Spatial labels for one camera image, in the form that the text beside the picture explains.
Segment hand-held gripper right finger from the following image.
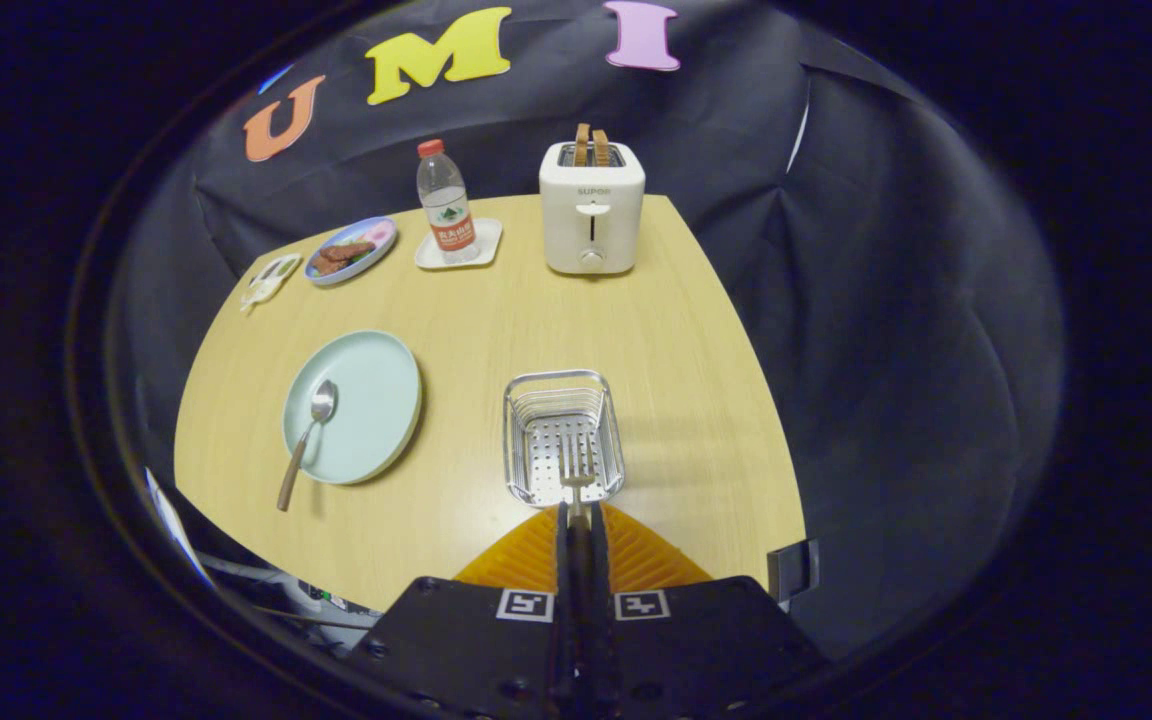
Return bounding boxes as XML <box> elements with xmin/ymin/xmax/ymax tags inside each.
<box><xmin>581</xmin><ymin>503</ymin><xmax>832</xmax><ymax>720</ymax></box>

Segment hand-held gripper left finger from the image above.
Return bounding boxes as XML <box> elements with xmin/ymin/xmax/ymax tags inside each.
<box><xmin>346</xmin><ymin>503</ymin><xmax>578</xmax><ymax>720</ymax></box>

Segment silver fork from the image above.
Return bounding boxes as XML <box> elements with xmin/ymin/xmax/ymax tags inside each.
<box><xmin>558</xmin><ymin>432</ymin><xmax>597</xmax><ymax>531</ymax></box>

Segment silver spoon wooden handle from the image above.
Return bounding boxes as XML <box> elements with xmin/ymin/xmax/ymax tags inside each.
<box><xmin>276</xmin><ymin>379</ymin><xmax>339</xmax><ymax>513</ymax></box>

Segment pale green round plate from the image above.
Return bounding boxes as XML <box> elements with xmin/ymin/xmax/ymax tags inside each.
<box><xmin>282</xmin><ymin>330</ymin><xmax>424</xmax><ymax>486</ymax></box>

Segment white square coaster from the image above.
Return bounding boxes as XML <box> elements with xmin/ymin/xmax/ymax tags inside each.
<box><xmin>414</xmin><ymin>218</ymin><xmax>504</xmax><ymax>271</ymax></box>

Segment white toaster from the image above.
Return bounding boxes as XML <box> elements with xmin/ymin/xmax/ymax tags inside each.
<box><xmin>539</xmin><ymin>140</ymin><xmax>647</xmax><ymax>276</ymax></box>

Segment blue plate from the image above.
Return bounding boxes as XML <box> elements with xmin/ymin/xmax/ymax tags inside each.
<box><xmin>304</xmin><ymin>216</ymin><xmax>399</xmax><ymax>287</ymax></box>

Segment brown meat slices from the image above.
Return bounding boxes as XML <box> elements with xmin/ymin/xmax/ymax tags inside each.
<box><xmin>311</xmin><ymin>240</ymin><xmax>377</xmax><ymax>276</ymax></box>

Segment black backdrop cloth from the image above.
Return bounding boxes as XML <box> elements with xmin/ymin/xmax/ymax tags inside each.
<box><xmin>106</xmin><ymin>0</ymin><xmax>1067</xmax><ymax>661</ymax></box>

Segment clear water bottle red cap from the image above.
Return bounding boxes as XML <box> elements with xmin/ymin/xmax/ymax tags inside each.
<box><xmin>416</xmin><ymin>139</ymin><xmax>479</xmax><ymax>265</ymax></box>

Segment small white dish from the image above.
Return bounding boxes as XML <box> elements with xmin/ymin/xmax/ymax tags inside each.
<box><xmin>240</xmin><ymin>253</ymin><xmax>304</xmax><ymax>313</ymax></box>

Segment grey metal table bracket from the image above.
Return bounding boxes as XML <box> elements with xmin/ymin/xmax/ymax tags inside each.
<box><xmin>767</xmin><ymin>538</ymin><xmax>821</xmax><ymax>604</ymax></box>

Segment metal wire basket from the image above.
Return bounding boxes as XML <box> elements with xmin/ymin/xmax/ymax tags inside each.
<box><xmin>503</xmin><ymin>370</ymin><xmax>627</xmax><ymax>508</ymax></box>

